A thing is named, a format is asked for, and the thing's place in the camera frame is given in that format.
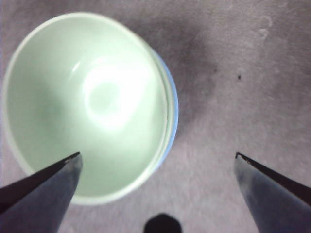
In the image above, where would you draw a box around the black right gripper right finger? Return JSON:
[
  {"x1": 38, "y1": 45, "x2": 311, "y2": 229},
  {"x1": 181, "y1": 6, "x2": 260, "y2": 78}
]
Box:
[{"x1": 234, "y1": 151, "x2": 311, "y2": 233}]

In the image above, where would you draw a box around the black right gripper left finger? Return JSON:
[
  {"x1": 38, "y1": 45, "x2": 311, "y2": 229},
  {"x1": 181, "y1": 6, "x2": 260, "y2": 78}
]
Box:
[{"x1": 0, "y1": 151, "x2": 83, "y2": 233}]

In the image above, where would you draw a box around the green ribbed bowl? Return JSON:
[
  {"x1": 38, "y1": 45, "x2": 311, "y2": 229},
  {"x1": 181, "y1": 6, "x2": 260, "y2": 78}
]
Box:
[
  {"x1": 150, "y1": 48, "x2": 176, "y2": 175},
  {"x1": 1, "y1": 12, "x2": 173, "y2": 206}
]

